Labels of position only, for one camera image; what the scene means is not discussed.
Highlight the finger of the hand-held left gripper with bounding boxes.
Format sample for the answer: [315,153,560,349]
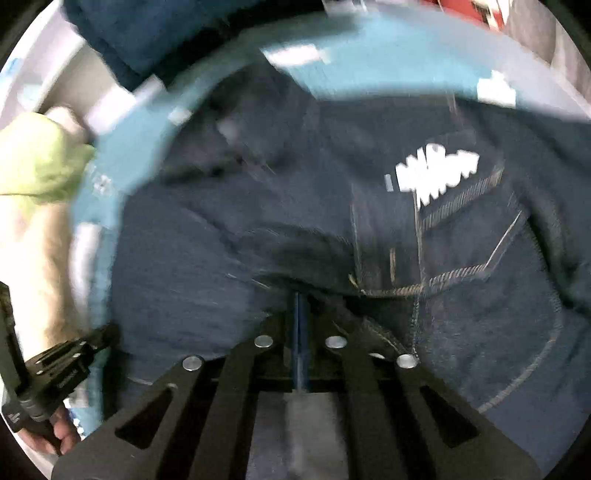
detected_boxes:
[69,323,120,359]

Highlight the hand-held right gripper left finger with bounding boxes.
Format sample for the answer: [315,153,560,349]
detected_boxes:
[53,291,308,480]

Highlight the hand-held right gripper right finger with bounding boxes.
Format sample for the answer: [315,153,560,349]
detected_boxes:
[308,313,541,480]

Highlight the dark blue jeans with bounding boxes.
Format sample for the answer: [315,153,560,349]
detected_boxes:
[111,60,591,462]

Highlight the person's left forearm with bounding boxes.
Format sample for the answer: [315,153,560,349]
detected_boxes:
[0,108,100,356]

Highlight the person's left hand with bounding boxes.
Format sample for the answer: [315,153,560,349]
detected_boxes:
[23,405,82,456]

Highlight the blue cloud-print blanket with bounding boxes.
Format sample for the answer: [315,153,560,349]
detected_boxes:
[65,9,591,444]

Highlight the dark blue cloth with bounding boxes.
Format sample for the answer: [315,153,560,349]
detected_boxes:
[62,0,326,90]

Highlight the red cloth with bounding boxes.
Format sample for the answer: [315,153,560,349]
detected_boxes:
[438,0,511,34]

